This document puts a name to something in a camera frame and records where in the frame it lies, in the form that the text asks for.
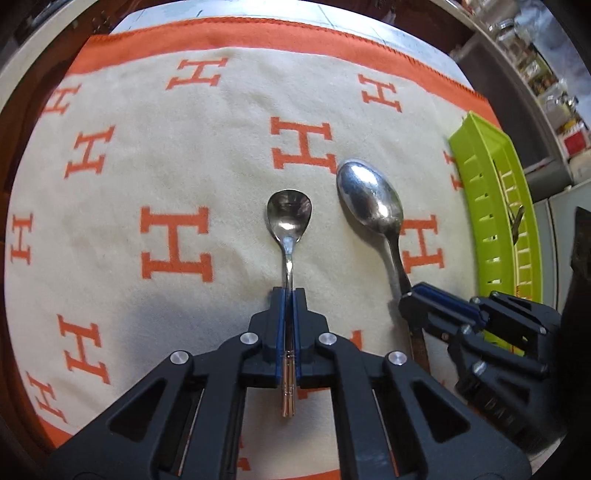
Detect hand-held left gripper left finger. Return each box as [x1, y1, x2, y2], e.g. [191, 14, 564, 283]
[48, 287, 287, 480]

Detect small round steel spoon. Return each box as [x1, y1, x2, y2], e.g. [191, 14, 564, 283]
[265, 189, 314, 418]

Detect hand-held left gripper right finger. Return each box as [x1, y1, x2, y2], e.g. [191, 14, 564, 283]
[293, 287, 532, 480]

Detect grey refrigerator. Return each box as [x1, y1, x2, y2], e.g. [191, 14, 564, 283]
[533, 182, 591, 315]

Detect white tub red label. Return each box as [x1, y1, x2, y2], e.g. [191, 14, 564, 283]
[566, 129, 591, 185]

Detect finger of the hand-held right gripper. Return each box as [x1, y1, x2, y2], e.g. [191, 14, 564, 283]
[413, 284, 561, 365]
[399, 295, 546, 393]

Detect orange and beige printed blanket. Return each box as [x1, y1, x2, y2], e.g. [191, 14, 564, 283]
[4, 16, 504, 480]

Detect silver cabinet frosted doors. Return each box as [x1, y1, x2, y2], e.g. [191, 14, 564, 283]
[450, 28, 575, 201]

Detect green plastic utensil tray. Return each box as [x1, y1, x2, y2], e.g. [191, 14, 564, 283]
[447, 111, 544, 358]

